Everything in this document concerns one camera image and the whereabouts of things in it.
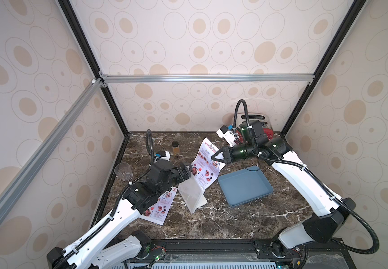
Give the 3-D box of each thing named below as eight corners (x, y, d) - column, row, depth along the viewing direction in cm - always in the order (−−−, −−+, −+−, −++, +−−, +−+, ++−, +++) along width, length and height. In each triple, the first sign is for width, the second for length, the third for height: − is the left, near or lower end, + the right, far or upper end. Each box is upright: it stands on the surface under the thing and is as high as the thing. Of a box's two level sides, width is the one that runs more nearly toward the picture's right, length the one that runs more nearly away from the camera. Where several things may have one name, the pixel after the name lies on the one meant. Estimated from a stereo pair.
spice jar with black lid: (173, 156, 109) (171, 147, 102) (173, 150, 113) (172, 140, 105) (179, 156, 109) (178, 147, 102) (180, 150, 113) (178, 140, 105)
